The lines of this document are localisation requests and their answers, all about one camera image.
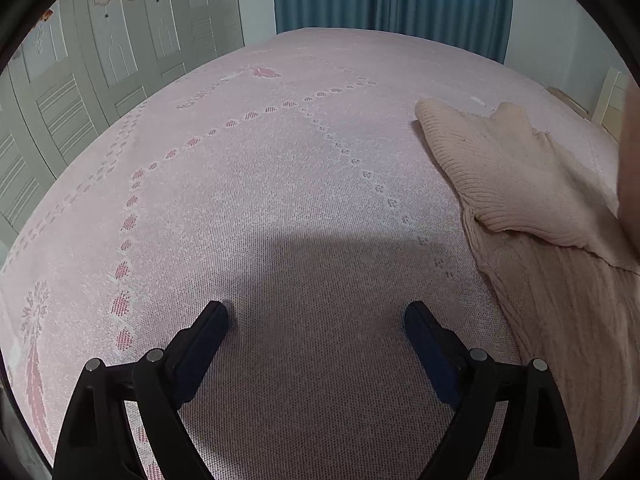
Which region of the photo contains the pink patterned bedspread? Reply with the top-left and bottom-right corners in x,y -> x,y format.
0,27 -> 640,480

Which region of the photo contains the cream wooden headboard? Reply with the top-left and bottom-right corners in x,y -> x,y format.
545,67 -> 636,133

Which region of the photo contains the beige knit sweater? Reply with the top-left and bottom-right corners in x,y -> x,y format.
415,99 -> 640,480

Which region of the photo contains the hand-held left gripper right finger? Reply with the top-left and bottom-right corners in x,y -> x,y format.
404,301 -> 581,480

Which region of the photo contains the person's right forearm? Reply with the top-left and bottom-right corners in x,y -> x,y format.
617,77 -> 640,241

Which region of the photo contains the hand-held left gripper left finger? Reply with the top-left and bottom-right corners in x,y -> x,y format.
52,301 -> 230,480

